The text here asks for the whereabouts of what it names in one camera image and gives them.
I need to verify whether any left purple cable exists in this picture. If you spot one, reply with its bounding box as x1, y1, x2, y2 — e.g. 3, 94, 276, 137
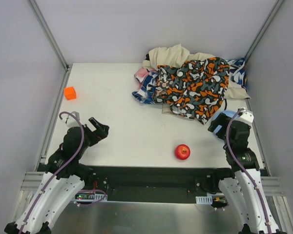
17, 111, 107, 234

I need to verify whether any red apple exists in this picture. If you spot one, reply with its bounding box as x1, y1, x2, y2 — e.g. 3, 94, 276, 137
174, 144, 190, 160

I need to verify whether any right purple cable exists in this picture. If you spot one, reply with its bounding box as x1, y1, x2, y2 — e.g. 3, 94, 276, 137
211, 108, 274, 234

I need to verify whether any white slotted cable duct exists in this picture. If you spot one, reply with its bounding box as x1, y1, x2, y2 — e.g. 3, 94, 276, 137
195, 195, 213, 205
75, 191, 107, 203

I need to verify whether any aluminium frame post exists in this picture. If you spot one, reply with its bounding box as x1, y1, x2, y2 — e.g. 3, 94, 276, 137
245, 0, 286, 64
27, 0, 70, 71

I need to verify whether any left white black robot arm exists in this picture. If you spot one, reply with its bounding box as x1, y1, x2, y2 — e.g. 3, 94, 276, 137
4, 112, 109, 234

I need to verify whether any front aluminium rail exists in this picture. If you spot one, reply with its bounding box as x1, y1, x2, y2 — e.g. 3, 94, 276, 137
20, 172, 286, 196

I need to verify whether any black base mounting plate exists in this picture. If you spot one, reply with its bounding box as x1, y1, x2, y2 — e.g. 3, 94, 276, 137
81, 166, 234, 204

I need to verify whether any pink cloth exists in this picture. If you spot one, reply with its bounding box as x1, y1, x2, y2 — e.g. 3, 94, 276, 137
134, 68, 157, 84

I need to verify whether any right white slotted cable duct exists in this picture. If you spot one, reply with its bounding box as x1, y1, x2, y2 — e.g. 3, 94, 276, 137
195, 195, 213, 205

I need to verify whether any orange cube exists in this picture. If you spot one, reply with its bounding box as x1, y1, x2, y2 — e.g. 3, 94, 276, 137
63, 86, 77, 100

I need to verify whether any right aluminium frame post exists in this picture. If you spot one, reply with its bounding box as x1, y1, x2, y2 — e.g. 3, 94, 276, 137
245, 0, 286, 64

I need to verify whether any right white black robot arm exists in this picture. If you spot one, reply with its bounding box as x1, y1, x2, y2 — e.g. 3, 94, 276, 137
208, 108, 282, 234

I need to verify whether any left aluminium frame post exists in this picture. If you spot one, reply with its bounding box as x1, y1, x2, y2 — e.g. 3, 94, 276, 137
27, 0, 70, 71

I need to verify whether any beige cloth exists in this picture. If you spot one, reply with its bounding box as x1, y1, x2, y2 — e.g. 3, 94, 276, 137
142, 43, 251, 115

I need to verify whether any purple cable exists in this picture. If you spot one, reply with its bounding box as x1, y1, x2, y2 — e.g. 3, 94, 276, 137
17, 111, 107, 234
211, 108, 274, 234

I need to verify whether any light blue plate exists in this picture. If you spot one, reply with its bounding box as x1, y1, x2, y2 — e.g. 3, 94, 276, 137
208, 110, 235, 140

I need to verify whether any orange grey patterned cloth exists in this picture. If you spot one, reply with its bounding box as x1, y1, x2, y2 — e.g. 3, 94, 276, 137
153, 57, 230, 125

